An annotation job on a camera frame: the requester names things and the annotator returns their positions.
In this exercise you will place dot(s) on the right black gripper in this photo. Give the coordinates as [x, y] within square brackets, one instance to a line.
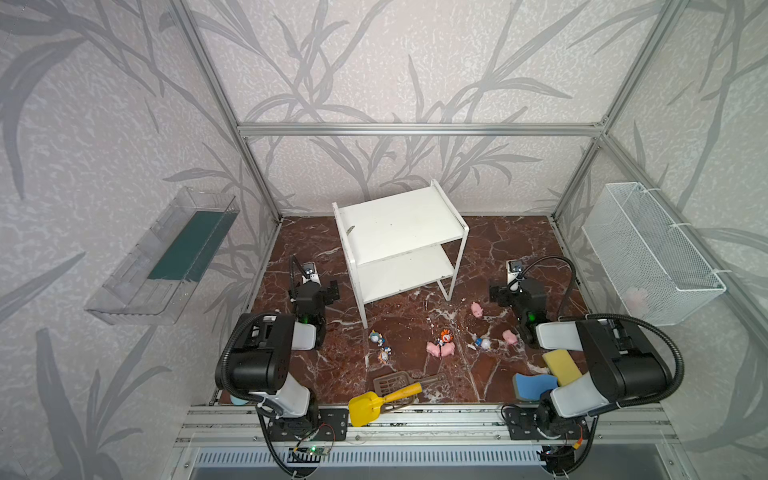
[517, 291]

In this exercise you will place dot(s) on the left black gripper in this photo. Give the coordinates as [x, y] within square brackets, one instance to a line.
[315, 293]

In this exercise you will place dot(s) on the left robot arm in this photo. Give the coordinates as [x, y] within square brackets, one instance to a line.
[255, 363]

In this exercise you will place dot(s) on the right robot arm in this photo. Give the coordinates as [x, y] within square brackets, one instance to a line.
[630, 362]

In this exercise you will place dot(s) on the white two-tier shelf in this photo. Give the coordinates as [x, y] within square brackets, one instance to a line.
[401, 242]

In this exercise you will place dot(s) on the white blue small figurine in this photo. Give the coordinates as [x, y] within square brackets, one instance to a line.
[483, 343]

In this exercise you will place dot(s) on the blue figurine left upper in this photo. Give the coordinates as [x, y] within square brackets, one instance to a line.
[376, 338]

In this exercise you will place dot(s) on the yellow sponge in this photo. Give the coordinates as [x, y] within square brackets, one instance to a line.
[562, 366]

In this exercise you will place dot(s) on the blue sponge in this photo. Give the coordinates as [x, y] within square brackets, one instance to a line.
[531, 388]

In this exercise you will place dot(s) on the orange blue cat figurine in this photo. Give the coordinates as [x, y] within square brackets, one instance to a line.
[445, 337]

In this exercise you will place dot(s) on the pink pig toy pair upper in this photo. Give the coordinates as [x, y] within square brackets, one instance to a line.
[446, 349]

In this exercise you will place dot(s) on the pink pig toy pair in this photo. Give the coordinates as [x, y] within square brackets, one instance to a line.
[446, 349]
[433, 349]

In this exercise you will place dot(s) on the pink toy in basket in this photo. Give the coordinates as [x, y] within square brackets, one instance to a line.
[636, 301]

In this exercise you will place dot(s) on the pink pig toy pair lower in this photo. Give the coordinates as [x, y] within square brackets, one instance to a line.
[433, 349]

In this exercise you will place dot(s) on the brown slotted spatula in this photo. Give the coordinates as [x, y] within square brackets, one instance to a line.
[387, 384]

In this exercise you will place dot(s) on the yellow toy shovel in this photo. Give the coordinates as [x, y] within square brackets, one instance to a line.
[366, 408]

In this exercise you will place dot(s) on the light blue round object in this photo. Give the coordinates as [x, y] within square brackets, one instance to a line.
[238, 401]

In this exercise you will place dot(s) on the green circuit board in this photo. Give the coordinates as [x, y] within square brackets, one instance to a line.
[310, 454]

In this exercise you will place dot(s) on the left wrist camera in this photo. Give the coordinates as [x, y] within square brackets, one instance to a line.
[310, 273]

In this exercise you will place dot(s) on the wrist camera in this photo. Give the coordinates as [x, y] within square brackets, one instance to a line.
[310, 273]
[514, 269]

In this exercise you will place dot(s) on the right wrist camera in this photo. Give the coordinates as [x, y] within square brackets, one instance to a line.
[514, 269]

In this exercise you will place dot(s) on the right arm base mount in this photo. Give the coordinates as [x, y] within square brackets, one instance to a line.
[543, 424]

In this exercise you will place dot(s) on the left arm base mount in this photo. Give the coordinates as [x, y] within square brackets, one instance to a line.
[325, 424]

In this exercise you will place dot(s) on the white wire mesh basket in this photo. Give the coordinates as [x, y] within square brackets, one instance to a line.
[640, 245]

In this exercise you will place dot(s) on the clear plastic wall bin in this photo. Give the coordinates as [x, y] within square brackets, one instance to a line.
[156, 280]

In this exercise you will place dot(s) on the aluminium front rail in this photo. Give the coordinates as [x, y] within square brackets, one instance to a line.
[425, 424]

